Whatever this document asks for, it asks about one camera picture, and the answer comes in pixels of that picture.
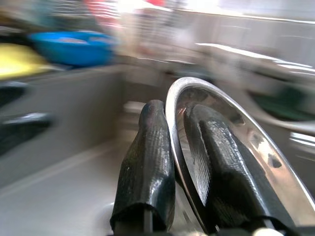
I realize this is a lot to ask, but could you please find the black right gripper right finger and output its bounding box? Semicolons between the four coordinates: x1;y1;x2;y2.
183;103;296;234

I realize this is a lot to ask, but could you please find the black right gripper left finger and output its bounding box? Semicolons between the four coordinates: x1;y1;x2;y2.
110;99;177;233

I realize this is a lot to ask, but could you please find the shallow steel plate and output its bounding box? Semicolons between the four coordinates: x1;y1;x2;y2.
164;76;315;235

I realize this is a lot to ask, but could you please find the stainless steel sink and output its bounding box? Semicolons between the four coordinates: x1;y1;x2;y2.
0;41;315;236

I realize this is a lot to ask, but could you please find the blue plastic bowl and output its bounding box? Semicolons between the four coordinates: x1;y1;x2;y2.
27;30;119;67

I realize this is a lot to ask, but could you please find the red striped cloth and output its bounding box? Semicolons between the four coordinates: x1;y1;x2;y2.
85;0;125;34

